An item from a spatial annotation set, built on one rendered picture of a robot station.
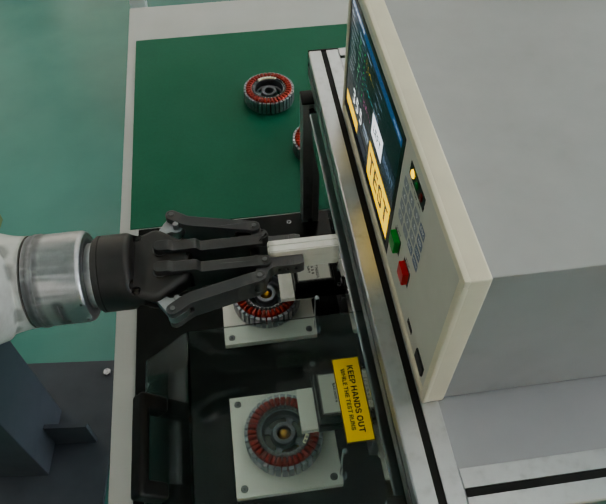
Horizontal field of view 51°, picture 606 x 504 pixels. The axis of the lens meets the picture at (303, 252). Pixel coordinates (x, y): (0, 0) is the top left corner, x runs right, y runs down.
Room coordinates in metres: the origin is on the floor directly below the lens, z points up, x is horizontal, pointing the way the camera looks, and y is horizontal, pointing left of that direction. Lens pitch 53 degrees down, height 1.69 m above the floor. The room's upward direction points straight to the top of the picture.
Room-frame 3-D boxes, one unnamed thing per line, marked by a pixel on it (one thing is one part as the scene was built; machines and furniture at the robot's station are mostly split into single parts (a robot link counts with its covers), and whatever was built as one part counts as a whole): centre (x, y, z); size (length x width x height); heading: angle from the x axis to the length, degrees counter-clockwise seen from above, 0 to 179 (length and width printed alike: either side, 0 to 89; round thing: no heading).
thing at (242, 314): (0.58, 0.06, 0.80); 0.11 x 0.11 x 0.04
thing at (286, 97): (1.15, 0.08, 0.77); 0.11 x 0.11 x 0.04
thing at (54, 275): (0.35, 0.23, 1.18); 0.09 x 0.06 x 0.09; 8
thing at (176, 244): (0.39, 0.09, 1.18); 0.11 x 0.01 x 0.04; 99
